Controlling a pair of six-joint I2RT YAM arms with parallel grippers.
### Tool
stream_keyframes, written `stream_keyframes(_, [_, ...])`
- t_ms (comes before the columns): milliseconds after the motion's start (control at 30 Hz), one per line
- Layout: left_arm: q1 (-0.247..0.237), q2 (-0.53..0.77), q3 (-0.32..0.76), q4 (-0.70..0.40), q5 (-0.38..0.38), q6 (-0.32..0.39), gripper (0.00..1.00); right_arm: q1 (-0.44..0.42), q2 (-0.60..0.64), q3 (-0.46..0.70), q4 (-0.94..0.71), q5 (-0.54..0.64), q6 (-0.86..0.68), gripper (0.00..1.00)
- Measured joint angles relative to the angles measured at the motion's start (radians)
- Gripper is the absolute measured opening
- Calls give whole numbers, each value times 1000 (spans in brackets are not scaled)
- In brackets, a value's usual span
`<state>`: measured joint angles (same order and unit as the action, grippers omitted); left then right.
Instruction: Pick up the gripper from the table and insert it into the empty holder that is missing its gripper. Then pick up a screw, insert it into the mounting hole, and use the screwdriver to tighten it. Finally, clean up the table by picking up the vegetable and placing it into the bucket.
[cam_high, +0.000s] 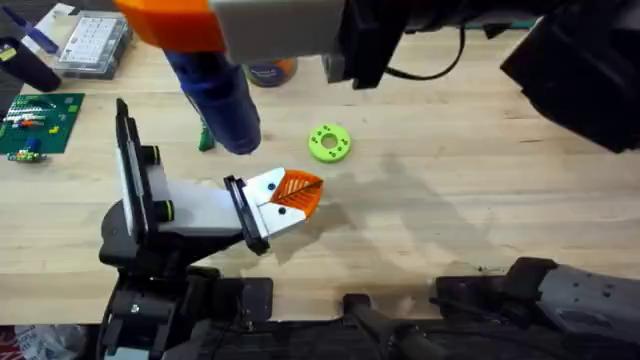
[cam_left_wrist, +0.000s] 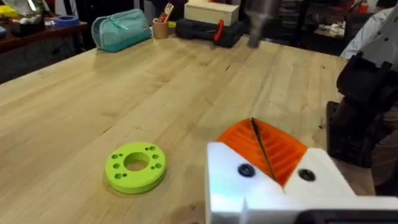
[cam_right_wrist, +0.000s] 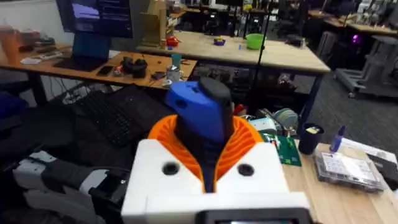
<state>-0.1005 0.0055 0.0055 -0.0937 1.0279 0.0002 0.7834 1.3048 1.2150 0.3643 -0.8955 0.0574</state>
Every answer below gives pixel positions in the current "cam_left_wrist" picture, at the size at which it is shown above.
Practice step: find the dark side table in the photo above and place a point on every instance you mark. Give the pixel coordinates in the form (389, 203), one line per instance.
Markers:
(34, 49)

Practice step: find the brown paper cup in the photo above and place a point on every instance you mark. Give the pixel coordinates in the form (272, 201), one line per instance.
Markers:
(160, 30)

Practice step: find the black tool case red latch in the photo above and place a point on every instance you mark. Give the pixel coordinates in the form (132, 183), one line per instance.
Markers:
(199, 31)

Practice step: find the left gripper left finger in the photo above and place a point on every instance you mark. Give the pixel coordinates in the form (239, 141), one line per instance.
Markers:
(227, 174)

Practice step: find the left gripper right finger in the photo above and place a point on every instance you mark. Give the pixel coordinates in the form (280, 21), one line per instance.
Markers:
(314, 177)

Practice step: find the blue tape roll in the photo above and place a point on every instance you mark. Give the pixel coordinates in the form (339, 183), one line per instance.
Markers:
(66, 20)

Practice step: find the teal zip bag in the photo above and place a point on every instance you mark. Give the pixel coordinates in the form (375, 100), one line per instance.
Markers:
(121, 31)

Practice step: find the wooden fork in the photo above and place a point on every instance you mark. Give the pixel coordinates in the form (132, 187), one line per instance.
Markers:
(168, 8)

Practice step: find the person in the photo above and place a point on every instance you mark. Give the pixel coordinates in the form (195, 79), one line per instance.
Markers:
(261, 21)

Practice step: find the green disc with holes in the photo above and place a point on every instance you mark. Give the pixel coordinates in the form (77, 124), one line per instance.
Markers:
(136, 182)

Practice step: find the yellow object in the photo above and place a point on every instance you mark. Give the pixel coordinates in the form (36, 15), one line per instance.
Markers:
(7, 12)

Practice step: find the pale wooden box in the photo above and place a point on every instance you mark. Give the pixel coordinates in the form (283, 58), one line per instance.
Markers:
(211, 13)

